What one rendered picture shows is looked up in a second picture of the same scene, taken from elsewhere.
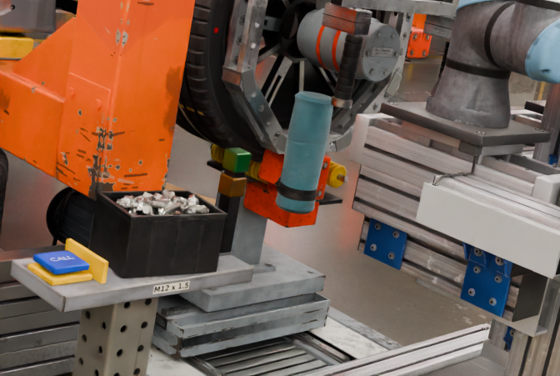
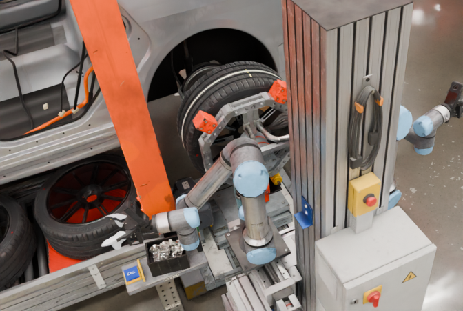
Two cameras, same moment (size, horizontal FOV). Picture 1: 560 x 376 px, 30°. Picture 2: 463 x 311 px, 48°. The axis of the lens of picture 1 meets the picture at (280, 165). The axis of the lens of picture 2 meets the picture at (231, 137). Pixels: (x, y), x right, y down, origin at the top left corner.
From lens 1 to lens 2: 1.97 m
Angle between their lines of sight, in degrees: 39
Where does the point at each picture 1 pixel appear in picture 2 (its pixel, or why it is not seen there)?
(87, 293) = (136, 289)
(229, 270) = (196, 265)
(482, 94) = not seen: hidden behind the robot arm
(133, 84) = (150, 205)
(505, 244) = not seen: outside the picture
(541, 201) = (264, 299)
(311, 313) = (282, 220)
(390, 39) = (268, 157)
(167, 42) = (159, 190)
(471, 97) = not seen: hidden behind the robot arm
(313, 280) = (282, 207)
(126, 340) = (163, 287)
